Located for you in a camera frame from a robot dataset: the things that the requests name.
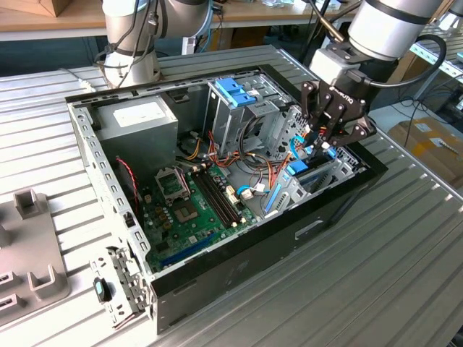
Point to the cardboard box white label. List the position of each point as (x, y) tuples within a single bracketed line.
[(434, 152)]

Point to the metal disk bay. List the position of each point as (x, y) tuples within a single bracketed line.
[(296, 195)]

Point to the blue expansion slot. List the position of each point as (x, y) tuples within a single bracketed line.
[(188, 251)]

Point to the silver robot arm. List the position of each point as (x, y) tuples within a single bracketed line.
[(390, 25)]

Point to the hard disk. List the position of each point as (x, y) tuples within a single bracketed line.
[(298, 168)]

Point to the grey parts rack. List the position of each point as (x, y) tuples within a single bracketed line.
[(32, 238)]

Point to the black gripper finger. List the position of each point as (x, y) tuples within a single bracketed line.
[(320, 108), (361, 132)]

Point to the open black PC case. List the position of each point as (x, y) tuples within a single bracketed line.
[(235, 274)]

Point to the metal slat table frame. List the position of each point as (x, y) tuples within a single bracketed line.
[(450, 67)]

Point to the green motherboard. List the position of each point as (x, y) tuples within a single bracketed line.
[(208, 231)]

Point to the small black plastic latch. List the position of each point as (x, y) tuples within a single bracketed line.
[(101, 289)]

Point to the blue plastic drive latch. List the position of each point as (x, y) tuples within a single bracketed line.
[(235, 94)]

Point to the black RAM slot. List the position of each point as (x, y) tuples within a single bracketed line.
[(224, 195), (220, 197), (216, 199), (212, 200)]

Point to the long wooden desk white legs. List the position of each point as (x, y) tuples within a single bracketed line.
[(253, 15)]

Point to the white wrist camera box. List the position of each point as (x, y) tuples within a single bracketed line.
[(327, 67)]

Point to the grey power supply unit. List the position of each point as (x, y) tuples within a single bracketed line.
[(141, 144)]

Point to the small brown cardboard box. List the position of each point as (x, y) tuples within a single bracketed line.
[(67, 6)]

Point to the metal optical drive cage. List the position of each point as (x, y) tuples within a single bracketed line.
[(231, 126)]

